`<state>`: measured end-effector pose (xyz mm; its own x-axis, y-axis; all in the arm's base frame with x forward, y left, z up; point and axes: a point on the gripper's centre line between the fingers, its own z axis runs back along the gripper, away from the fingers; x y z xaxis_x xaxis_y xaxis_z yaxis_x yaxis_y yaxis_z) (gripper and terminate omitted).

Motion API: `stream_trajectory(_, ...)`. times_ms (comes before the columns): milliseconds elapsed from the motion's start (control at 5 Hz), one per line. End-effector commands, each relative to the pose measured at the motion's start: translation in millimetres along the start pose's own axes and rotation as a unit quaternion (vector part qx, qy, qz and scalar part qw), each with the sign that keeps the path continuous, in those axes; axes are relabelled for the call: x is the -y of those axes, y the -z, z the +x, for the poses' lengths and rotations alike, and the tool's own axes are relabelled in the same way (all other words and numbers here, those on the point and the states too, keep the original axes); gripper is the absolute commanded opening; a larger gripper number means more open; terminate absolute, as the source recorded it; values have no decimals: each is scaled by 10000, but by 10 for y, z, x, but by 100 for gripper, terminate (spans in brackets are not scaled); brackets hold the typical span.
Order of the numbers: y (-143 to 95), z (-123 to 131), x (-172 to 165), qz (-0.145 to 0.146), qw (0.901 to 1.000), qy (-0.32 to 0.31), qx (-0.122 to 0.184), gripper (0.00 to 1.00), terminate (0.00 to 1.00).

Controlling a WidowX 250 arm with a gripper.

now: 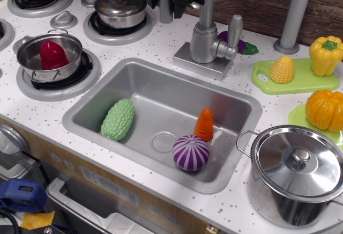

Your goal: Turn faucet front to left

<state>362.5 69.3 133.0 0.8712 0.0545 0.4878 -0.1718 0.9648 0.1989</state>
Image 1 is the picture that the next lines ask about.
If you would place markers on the silver toy faucet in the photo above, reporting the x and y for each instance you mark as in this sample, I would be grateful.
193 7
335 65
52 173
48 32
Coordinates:
206 54

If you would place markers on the small steel pot with lid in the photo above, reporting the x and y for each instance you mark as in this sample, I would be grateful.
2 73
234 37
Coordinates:
121 13

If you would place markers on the back right stove burner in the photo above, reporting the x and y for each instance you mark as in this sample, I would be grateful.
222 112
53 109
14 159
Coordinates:
97 32

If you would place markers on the stove burner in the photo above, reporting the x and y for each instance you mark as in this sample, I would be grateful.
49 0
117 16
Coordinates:
97 32
84 78
7 34
37 8

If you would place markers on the purple toy eggplant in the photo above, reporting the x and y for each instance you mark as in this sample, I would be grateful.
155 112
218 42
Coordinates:
244 48

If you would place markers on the grey stove knob middle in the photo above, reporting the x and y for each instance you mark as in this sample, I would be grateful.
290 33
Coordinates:
64 21

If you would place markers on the silver toy sink basin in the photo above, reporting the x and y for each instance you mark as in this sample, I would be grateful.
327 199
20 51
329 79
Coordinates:
167 105

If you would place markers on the front stove burner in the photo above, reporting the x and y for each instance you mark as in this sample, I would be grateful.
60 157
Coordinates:
84 78

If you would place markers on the red toy pepper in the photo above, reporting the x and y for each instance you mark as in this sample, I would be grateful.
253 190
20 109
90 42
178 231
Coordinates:
52 56

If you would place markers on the green toy bitter gourd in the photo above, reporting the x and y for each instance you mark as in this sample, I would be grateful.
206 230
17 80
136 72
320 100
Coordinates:
118 120

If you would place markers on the grey vertical pole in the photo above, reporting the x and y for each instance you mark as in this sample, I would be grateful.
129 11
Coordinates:
288 44

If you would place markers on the back left stove burner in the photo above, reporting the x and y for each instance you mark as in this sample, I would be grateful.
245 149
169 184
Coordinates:
37 8

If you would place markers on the orange toy carrot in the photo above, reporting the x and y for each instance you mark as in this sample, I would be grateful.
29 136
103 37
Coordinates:
204 127

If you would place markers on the yellow toy corn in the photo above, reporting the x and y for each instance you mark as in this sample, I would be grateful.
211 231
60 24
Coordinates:
282 71

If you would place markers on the open steel pot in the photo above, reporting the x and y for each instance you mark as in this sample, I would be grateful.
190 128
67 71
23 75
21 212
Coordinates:
28 56

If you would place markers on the grey stove knob left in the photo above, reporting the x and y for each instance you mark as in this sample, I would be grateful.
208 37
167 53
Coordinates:
20 42

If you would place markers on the purple striped toy onion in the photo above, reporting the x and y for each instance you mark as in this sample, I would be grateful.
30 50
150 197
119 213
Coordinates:
190 153

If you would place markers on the green cutting board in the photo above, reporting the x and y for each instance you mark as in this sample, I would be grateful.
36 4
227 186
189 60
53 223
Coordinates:
304 80

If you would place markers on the far left stove burner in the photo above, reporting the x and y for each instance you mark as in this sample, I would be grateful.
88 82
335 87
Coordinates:
7 34

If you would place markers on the yellow toy bell pepper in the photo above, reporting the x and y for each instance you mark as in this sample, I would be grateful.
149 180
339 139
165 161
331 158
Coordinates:
325 53

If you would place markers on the green plastic plate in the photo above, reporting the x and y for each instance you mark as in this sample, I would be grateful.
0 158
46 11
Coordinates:
298 117

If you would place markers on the orange toy pumpkin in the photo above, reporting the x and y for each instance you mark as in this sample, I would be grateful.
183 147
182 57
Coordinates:
323 109

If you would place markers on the large steel pot with lid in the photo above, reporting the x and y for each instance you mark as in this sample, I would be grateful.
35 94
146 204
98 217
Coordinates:
295 174

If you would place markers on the blue clamp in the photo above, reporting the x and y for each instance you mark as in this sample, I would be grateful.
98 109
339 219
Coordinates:
22 195

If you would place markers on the yellow tape piece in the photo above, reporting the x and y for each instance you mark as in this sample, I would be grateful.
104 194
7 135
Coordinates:
33 221

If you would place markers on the toy oven door handle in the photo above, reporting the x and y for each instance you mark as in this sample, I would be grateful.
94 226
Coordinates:
92 212

